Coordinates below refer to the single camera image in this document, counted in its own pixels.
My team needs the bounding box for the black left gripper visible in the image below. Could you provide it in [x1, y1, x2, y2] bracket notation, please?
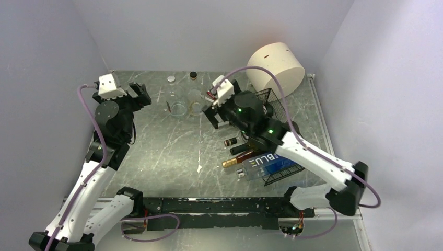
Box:
[93, 81, 150, 140]

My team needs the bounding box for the silver capped clear bottle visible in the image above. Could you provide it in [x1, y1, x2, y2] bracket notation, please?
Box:
[166, 75, 188, 117]

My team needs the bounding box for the dark wine bottle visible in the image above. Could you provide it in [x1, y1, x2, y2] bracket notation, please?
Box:
[229, 138, 264, 155]

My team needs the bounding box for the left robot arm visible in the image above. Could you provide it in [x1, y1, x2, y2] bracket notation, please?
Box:
[28, 82, 151, 250]

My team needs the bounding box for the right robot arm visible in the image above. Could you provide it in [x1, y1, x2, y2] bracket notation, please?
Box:
[202, 81, 368, 216]

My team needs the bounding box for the black gold capped clear bottle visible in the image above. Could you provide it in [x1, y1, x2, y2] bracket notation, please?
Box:
[224, 137, 238, 147]

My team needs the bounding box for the gold capped amber wine bottle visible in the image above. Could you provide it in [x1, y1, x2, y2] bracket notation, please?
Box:
[222, 150, 268, 168]

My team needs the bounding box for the blue labelled clear bottle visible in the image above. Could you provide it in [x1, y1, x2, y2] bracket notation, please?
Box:
[236, 152, 304, 183]

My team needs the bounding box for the cream cylindrical appliance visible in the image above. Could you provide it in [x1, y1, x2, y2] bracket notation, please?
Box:
[246, 42, 306, 99]

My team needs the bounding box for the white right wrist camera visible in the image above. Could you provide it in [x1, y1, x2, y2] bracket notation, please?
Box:
[210, 75, 235, 107]

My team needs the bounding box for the black wire wine rack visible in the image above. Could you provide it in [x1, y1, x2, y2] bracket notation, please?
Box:
[255, 88, 291, 187]

